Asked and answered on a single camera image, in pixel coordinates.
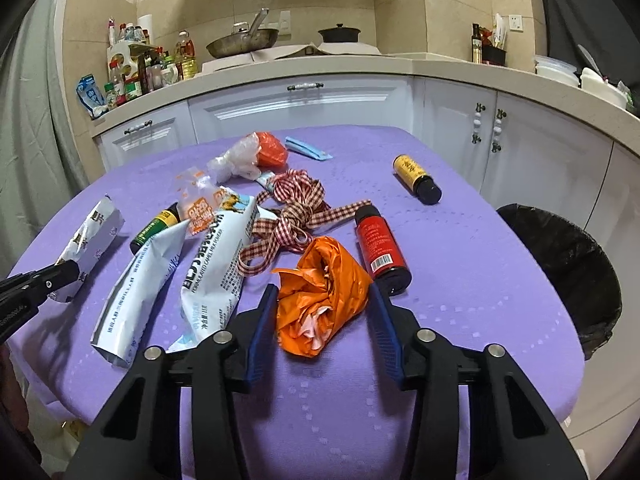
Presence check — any orange plastic bag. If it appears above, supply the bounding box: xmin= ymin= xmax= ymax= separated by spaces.
xmin=274 ymin=236 xmax=372 ymax=359

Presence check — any red checkered ribbon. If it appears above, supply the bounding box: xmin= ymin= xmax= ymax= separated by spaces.
xmin=238 ymin=169 xmax=372 ymax=276

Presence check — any clear orange-print plastic bag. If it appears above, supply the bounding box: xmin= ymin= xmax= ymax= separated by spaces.
xmin=177 ymin=167 xmax=224 ymax=235

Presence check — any light blue wrapper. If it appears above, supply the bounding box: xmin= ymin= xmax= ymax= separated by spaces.
xmin=284 ymin=136 xmax=333 ymax=162

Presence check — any black-lined trash bin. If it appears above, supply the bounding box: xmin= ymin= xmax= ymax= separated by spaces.
xmin=497 ymin=204 xmax=623 ymax=360

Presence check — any large white snack bag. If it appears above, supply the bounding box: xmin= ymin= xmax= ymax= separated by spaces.
xmin=168 ymin=188 xmax=276 ymax=353

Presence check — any red label dark bottle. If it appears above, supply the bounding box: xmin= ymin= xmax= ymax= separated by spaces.
xmin=355 ymin=205 xmax=412 ymax=296

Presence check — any silver white foil packet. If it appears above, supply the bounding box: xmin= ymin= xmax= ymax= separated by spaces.
xmin=49 ymin=195 xmax=125 ymax=302

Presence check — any white blue-print wrapper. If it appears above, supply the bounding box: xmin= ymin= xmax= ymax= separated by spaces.
xmin=90 ymin=220 xmax=189 ymax=367

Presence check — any green label dark bottle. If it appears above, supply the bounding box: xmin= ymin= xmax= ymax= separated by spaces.
xmin=129 ymin=203 xmax=180 ymax=255

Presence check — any white teal tube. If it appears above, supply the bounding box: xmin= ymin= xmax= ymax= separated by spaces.
xmin=256 ymin=170 xmax=276 ymax=193

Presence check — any yellow label dark bottle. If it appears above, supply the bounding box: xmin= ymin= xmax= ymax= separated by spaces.
xmin=393 ymin=154 xmax=442 ymax=206

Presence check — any blue white milk carton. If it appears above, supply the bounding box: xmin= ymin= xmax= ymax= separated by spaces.
xmin=76 ymin=74 xmax=108 ymax=120

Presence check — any cooking oil bottle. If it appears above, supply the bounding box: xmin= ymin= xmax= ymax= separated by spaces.
xmin=176 ymin=30 xmax=198 ymax=80

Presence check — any steel wok pan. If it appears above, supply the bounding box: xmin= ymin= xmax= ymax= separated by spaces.
xmin=206 ymin=8 xmax=279 ymax=58

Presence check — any black cooking pot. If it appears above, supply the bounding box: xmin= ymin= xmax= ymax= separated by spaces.
xmin=319 ymin=23 xmax=361 ymax=44

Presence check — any black red utensil holder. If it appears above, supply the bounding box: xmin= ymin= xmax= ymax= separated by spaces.
xmin=482 ymin=44 xmax=506 ymax=66

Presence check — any dark sauce bottle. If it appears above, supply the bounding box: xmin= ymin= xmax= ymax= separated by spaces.
xmin=472 ymin=23 xmax=483 ymax=64

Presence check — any white plastic container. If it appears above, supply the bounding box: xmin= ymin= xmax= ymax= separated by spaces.
xmin=534 ymin=55 xmax=580 ymax=88

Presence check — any white bowl with spoon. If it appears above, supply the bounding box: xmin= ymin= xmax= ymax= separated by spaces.
xmin=577 ymin=44 xmax=627 ymax=110

